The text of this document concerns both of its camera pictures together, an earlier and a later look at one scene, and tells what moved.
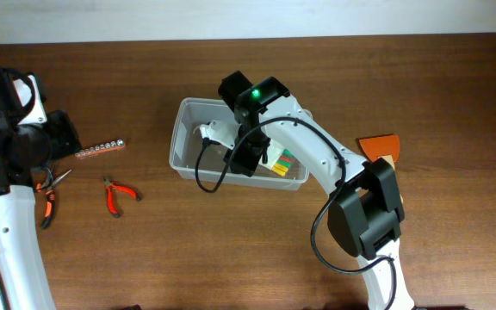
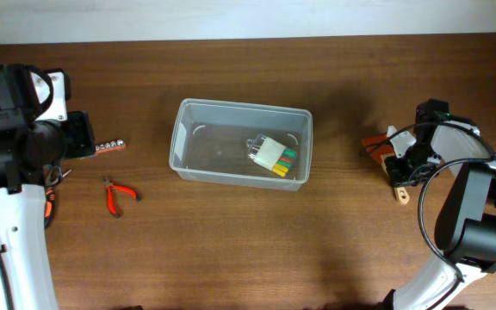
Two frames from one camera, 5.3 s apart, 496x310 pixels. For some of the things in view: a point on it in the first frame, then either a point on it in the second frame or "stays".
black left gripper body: x=63 y=138 to x=79 y=139
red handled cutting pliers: x=111 y=187 stays
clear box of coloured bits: x=279 y=158 stays
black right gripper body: x=250 y=150 to x=412 y=168
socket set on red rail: x=110 y=145 stays
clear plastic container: x=197 y=158 stays
